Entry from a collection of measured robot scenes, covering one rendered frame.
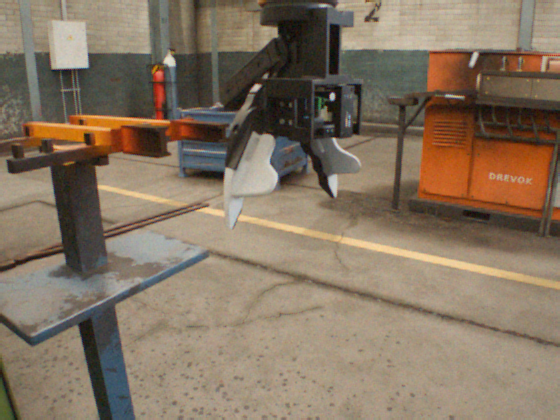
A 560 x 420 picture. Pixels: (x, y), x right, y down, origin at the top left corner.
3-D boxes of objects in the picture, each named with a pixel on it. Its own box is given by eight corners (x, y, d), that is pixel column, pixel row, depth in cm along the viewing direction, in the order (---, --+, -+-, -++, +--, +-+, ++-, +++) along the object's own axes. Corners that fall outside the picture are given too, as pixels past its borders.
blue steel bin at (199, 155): (310, 172, 469) (312, 106, 446) (278, 189, 401) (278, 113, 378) (219, 162, 519) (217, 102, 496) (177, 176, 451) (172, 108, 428)
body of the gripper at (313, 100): (308, 151, 36) (310, -1, 32) (243, 139, 42) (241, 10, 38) (362, 141, 41) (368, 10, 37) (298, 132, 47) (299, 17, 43)
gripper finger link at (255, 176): (240, 230, 35) (288, 131, 36) (200, 213, 39) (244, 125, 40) (263, 243, 37) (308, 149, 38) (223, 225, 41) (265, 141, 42)
